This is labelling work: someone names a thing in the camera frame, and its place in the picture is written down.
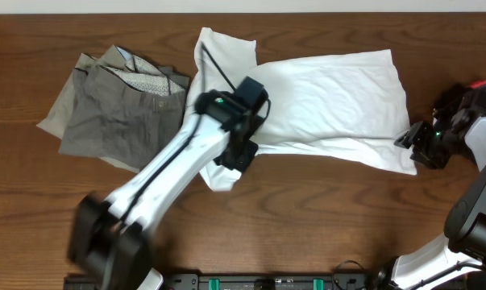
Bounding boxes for white t-shirt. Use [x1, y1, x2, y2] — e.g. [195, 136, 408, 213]
[185, 27, 417, 175]

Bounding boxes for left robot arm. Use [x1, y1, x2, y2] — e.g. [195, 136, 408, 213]
[68, 77, 271, 290]

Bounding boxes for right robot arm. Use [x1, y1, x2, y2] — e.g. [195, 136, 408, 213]
[372, 81, 486, 289]

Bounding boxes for grey folded shorts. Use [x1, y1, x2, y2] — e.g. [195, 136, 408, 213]
[59, 46, 189, 172]

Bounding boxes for beige folded garment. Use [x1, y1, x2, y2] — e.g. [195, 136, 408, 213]
[37, 53, 139, 173]

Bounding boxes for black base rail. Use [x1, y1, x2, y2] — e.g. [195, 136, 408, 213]
[63, 271, 388, 290]

